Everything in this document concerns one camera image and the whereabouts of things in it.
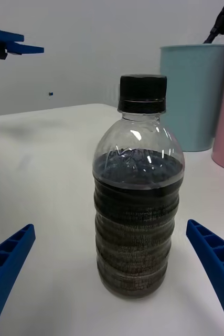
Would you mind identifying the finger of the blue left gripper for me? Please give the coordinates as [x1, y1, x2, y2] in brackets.
[0, 22, 25, 44]
[0, 41, 45, 60]

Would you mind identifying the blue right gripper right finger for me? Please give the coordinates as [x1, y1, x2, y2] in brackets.
[186, 219, 224, 336]

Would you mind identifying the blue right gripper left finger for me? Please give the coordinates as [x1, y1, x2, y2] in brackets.
[0, 223, 36, 336]

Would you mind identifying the clear bottle with dark drink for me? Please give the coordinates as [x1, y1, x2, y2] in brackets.
[92, 74, 185, 299]

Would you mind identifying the pale blue plastic bin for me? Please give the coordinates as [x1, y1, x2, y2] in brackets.
[159, 44, 224, 152]

